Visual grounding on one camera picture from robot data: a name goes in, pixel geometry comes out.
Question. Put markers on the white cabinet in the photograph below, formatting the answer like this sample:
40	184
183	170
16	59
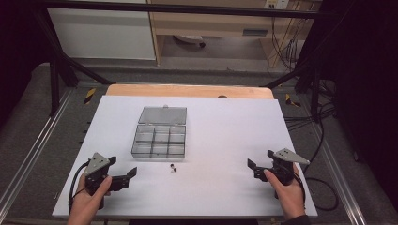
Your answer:
103	31

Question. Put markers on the chair base with wheel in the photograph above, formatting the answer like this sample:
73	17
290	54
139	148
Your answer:
191	39

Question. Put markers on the wall power socket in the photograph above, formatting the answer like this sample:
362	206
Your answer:
277	3

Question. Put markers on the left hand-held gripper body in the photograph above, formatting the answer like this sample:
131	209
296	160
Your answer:
97	165

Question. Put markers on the person's right hand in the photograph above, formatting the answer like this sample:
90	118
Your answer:
289	197

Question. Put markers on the person's left hand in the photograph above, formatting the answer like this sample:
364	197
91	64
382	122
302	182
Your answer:
89	203

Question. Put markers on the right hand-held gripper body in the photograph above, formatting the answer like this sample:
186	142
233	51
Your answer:
281	168

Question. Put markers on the black metal frame bar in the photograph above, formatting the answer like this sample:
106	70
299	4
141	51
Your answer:
187	8

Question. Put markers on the wooden desk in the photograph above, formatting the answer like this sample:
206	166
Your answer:
212	23

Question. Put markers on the clear plastic compartment box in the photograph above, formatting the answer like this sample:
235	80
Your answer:
161	137

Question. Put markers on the aluminium floor rail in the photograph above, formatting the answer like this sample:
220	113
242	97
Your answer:
339	178
34	150

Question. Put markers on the black metal stand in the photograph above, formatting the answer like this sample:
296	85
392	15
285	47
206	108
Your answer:
314	84
54	81

